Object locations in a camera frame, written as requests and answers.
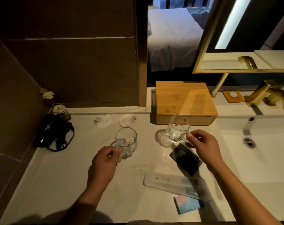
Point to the person's left hand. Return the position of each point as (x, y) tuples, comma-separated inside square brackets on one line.
[(104, 165)]

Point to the person's right hand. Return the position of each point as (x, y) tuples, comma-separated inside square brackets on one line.
[(206, 149)]

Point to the person's right thumb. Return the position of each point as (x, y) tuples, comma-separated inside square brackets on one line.
[(191, 143)]

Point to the person's left thumb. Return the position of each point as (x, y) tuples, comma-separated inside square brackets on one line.
[(117, 156)]

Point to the clear glass mug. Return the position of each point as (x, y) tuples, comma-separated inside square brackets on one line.
[(177, 128), (127, 139)]

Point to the person's right forearm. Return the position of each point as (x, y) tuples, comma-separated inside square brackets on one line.
[(240, 196)]

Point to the person's left forearm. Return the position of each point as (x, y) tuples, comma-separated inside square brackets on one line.
[(79, 206)]

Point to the black sachet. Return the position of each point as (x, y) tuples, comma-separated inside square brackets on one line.
[(186, 159)]

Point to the round white paper coaster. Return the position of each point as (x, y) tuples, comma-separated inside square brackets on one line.
[(160, 138), (127, 120), (103, 120)]

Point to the wooden box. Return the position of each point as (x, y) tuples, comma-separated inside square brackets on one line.
[(184, 99)]

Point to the long white packet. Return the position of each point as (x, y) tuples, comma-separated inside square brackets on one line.
[(170, 182)]

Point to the metal sink drain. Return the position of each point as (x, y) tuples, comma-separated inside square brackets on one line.
[(249, 142)]

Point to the orange soap dish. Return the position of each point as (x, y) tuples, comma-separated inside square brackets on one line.
[(233, 98)]

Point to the small blue pink box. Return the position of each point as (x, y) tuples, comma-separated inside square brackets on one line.
[(188, 204)]

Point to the white round soap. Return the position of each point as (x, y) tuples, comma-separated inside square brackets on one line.
[(233, 94)]

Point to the small dark flower vase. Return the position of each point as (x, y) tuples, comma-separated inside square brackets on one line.
[(66, 116)]

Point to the white sink basin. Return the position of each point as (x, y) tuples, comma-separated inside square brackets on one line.
[(261, 156)]

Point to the white artificial flower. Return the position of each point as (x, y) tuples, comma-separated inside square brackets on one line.
[(48, 95), (59, 109)]

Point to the gold faucet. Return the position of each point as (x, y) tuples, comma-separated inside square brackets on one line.
[(268, 93)]

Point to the gold framed mirror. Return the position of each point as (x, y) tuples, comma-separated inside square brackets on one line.
[(247, 35)]

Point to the clear plastic bag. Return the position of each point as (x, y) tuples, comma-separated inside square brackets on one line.
[(198, 9)]

